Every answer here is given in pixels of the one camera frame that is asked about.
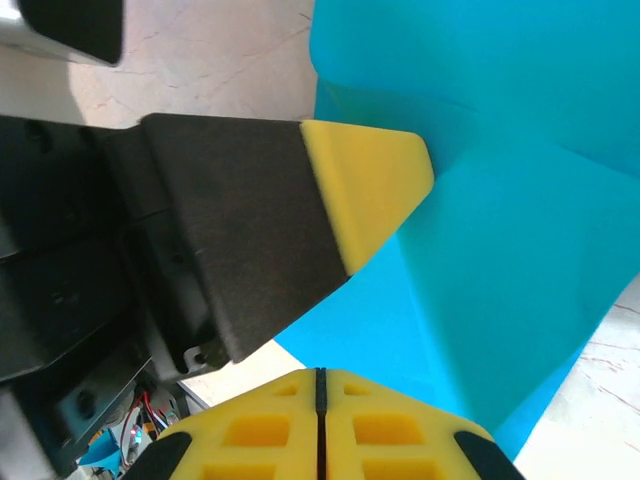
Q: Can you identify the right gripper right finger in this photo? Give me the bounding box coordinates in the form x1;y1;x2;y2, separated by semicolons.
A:
321;368;526;480

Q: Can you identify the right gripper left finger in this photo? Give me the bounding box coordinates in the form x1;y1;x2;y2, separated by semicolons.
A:
122;367;322;480

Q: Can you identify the blue paper sheet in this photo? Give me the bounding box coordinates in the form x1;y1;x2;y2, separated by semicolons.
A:
272;0;640;461

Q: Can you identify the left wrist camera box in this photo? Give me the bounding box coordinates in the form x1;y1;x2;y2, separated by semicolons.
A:
0;0;125;67

